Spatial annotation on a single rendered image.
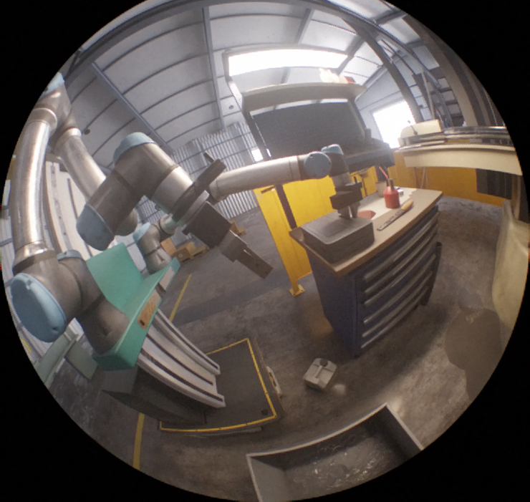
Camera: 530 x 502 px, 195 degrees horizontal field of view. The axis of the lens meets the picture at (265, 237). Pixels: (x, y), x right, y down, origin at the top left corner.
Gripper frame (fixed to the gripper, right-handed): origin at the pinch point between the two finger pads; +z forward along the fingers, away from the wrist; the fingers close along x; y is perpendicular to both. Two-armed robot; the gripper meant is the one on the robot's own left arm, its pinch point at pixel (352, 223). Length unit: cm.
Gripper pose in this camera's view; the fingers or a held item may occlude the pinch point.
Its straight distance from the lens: 67.0
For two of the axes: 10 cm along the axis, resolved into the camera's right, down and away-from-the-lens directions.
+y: -1.1, -2.8, 9.5
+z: 3.8, 8.8, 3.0
